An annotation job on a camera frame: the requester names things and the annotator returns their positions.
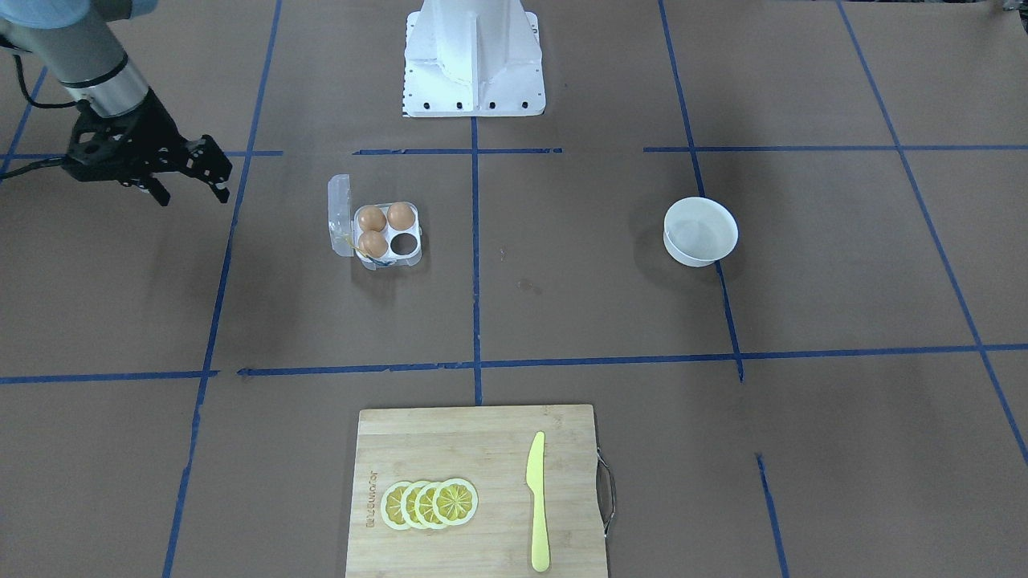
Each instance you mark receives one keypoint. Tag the yellow plastic knife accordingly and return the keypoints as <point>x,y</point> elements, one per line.
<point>539,551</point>

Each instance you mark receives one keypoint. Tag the brown egg in carton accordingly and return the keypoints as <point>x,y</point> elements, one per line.
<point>371,218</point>
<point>401,216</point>

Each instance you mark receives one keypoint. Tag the lemon slice three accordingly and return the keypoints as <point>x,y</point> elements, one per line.
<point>424,507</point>

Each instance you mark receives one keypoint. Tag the lemon slice one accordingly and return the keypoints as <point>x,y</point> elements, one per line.
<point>393,506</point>

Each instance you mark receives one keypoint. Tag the lemon slice four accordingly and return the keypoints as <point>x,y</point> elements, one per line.
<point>455,501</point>

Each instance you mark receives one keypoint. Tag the white ceramic bowl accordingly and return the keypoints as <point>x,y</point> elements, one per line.
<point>697,232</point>

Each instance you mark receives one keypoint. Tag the clear plastic egg carton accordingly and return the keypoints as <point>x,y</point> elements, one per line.
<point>405,246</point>

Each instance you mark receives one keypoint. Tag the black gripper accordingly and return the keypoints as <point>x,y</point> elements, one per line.
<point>149,131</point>

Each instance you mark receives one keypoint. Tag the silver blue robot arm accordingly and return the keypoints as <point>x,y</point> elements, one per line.
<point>74,40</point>

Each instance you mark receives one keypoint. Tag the brown egg from bowl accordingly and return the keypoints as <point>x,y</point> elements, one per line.
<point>373,244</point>

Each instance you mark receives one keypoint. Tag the bamboo cutting board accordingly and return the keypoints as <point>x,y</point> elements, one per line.
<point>488,446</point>

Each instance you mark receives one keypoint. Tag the lemon slice two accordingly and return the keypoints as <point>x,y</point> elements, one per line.
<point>409,505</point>

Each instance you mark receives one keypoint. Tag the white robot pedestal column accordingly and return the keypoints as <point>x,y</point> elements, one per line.
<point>473,59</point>

